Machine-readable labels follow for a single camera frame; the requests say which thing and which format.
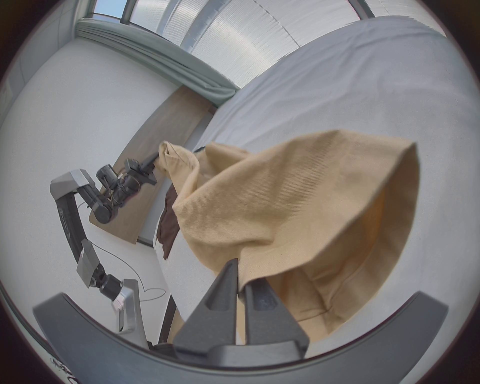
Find bed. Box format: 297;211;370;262
89;15;480;357

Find black cable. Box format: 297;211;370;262
90;242;167;301

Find tan shorts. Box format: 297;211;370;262
157;129;419;344

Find window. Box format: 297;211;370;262
90;0;376;89

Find grey-green curtain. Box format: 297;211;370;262
75;19;241;106

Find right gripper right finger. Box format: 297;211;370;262
244;279;310;346

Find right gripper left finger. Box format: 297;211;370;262
174;258;241;355

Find brown garment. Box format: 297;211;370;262
157;185;179;259

